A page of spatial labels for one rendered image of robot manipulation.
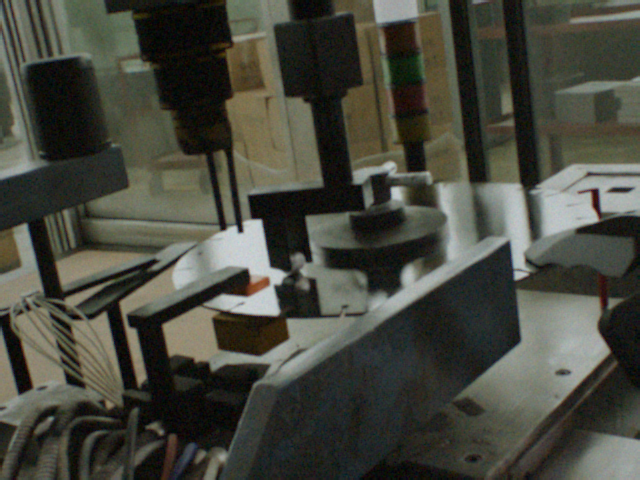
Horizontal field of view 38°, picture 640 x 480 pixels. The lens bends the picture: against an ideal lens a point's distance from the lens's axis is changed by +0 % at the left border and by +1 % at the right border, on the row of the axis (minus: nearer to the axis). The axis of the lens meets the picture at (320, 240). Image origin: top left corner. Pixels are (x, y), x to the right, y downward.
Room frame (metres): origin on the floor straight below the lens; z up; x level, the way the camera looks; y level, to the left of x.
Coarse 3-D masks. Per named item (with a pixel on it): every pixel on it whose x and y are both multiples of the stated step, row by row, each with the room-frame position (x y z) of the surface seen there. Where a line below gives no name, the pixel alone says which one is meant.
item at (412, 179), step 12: (372, 168) 0.71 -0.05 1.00; (384, 168) 0.71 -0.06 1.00; (372, 180) 0.69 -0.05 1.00; (384, 180) 0.69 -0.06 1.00; (396, 180) 0.69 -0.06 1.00; (408, 180) 0.69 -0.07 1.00; (420, 180) 0.68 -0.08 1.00; (372, 192) 0.69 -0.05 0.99; (384, 192) 0.69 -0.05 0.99; (372, 204) 0.69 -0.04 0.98; (384, 204) 0.69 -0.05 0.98
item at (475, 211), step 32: (416, 192) 0.83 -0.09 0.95; (448, 192) 0.81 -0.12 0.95; (480, 192) 0.79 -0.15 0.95; (512, 192) 0.78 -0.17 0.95; (544, 192) 0.76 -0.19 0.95; (256, 224) 0.81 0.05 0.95; (320, 224) 0.77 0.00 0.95; (480, 224) 0.69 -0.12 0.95; (512, 224) 0.68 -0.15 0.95; (544, 224) 0.67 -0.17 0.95; (576, 224) 0.65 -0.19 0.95; (192, 256) 0.74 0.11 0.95; (224, 256) 0.72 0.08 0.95; (256, 256) 0.71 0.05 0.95; (416, 256) 0.64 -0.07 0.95; (448, 256) 0.63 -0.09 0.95; (288, 288) 0.61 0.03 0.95; (320, 288) 0.60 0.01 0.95; (352, 288) 0.59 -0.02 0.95; (384, 288) 0.58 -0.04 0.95
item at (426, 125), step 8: (424, 112) 0.99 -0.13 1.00; (392, 120) 0.99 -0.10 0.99; (400, 120) 0.98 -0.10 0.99; (408, 120) 0.98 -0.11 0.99; (416, 120) 0.98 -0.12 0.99; (424, 120) 0.98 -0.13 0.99; (392, 128) 1.00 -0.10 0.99; (400, 128) 0.98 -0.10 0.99; (408, 128) 0.98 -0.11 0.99; (416, 128) 0.98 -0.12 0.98; (424, 128) 0.98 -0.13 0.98; (392, 136) 1.00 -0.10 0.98; (400, 136) 0.98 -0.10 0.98; (408, 136) 0.98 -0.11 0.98; (416, 136) 0.98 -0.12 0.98; (424, 136) 0.98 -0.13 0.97; (432, 136) 0.99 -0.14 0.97; (400, 144) 0.99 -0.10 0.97; (408, 144) 0.98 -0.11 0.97
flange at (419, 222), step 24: (360, 216) 0.69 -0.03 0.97; (384, 216) 0.68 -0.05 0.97; (408, 216) 0.71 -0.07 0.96; (432, 216) 0.70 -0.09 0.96; (312, 240) 0.69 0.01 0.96; (336, 240) 0.68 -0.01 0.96; (360, 240) 0.67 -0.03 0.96; (384, 240) 0.66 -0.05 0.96; (408, 240) 0.65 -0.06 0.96; (432, 240) 0.66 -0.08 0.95
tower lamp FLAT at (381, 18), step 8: (376, 0) 0.99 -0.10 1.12; (384, 0) 0.98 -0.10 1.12; (392, 0) 0.98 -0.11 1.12; (400, 0) 0.98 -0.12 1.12; (408, 0) 0.98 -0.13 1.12; (376, 8) 0.99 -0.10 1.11; (384, 8) 0.98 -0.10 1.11; (392, 8) 0.98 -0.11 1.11; (400, 8) 0.98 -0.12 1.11; (408, 8) 0.98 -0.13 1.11; (416, 8) 0.99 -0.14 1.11; (376, 16) 1.00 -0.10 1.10; (384, 16) 0.98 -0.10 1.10; (392, 16) 0.98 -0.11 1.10; (400, 16) 0.98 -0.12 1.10; (408, 16) 0.98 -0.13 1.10; (416, 16) 0.99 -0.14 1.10
